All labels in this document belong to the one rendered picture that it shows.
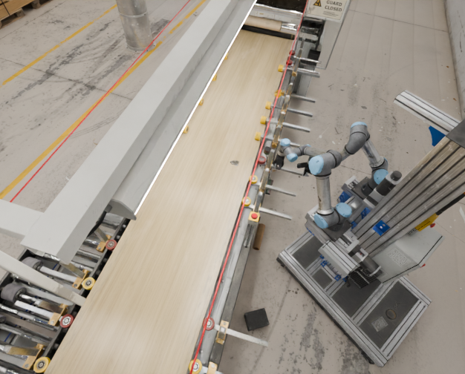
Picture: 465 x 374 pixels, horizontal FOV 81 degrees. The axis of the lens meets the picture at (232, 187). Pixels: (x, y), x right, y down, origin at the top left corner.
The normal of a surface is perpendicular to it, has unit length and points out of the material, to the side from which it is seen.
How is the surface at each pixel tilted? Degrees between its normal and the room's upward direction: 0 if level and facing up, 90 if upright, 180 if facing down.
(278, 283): 0
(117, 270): 0
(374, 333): 0
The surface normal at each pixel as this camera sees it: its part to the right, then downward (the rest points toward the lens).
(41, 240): 0.06, -0.55
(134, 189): 0.87, -0.04
